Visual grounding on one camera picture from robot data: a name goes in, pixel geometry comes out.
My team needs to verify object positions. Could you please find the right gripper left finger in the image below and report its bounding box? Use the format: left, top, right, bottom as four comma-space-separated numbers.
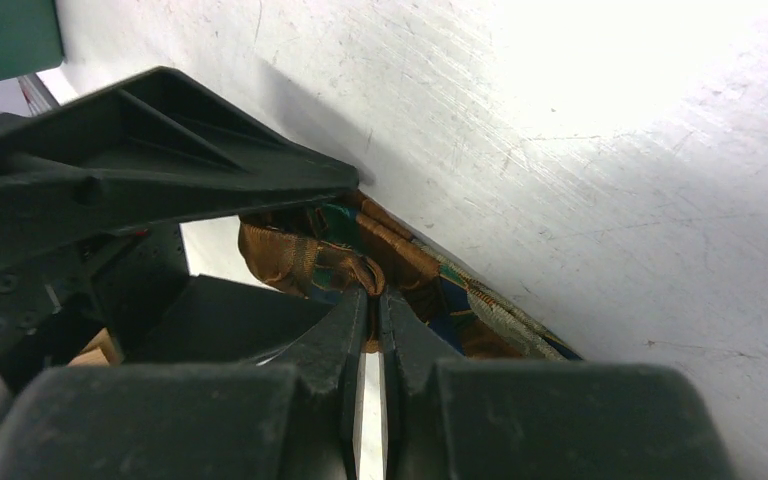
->
0, 289, 368, 479

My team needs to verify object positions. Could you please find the orange green patterned tie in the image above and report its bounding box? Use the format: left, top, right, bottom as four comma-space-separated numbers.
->
238, 191, 580, 360

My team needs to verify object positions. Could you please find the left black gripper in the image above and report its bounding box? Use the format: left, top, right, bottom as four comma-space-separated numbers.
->
0, 67, 359, 391

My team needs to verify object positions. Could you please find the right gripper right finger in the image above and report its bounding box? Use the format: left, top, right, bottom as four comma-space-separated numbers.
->
378, 290, 735, 479

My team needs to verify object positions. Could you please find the green compartment tray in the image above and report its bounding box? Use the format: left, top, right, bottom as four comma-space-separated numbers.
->
0, 0, 64, 81

